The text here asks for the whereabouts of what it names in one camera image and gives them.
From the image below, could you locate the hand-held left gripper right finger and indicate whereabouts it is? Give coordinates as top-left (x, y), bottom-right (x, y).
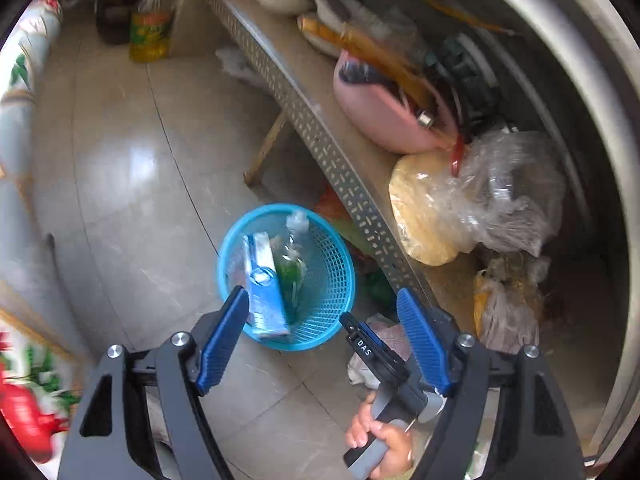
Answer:
top-left (396, 287), bottom-right (586, 480)

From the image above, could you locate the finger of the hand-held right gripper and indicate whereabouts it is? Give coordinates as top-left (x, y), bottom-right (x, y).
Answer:
top-left (339, 311), bottom-right (417, 387)

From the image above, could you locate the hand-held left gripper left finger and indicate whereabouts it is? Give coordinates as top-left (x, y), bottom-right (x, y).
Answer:
top-left (57, 286), bottom-right (251, 480)

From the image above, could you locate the blue cardboard box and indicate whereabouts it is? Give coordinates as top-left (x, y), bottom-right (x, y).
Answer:
top-left (242, 231), bottom-right (291, 338)

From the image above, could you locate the blue plastic basket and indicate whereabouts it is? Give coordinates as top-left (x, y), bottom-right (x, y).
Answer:
top-left (216, 203), bottom-right (357, 352)

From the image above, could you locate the green label plastic bottle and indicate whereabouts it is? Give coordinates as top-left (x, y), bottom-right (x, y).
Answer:
top-left (272, 210), bottom-right (311, 323)

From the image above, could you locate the person's right hand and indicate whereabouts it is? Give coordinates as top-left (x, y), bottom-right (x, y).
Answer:
top-left (345, 391), bottom-right (416, 480)

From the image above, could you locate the white and pink bag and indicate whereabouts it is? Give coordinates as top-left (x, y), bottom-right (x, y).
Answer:
top-left (347, 312), bottom-right (416, 391)

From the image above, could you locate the bag of yellow food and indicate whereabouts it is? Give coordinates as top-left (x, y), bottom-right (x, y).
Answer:
top-left (475, 252), bottom-right (551, 356)

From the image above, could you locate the orange and green bag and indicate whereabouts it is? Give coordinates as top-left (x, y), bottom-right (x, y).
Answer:
top-left (315, 185), bottom-right (381, 261)

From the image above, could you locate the crumpled clear plastic bag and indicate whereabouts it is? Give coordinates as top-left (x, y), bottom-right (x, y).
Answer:
top-left (425, 130), bottom-right (566, 258)

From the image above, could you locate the wooden shelf leg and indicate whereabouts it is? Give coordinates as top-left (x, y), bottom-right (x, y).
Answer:
top-left (243, 110), bottom-right (293, 187)

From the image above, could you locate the perforated metal shelf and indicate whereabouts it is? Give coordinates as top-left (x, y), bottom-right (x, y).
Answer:
top-left (202, 0), bottom-right (481, 321)

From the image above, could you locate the pink plastic basin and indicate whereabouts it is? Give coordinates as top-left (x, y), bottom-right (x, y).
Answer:
top-left (333, 50), bottom-right (463, 155)

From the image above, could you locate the bundle of wooden chopsticks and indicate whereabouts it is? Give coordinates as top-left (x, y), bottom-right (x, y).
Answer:
top-left (345, 25), bottom-right (466, 146)

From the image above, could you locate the yellow cooking oil bottle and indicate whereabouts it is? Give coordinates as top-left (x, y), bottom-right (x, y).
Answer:
top-left (129, 0), bottom-right (173, 63)

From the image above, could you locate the stack of plates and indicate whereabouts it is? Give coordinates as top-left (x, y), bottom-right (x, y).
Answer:
top-left (297, 0), bottom-right (351, 56)

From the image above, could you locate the dark glass bottle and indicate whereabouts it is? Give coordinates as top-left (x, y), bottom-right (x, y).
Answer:
top-left (95, 0), bottom-right (133, 45)

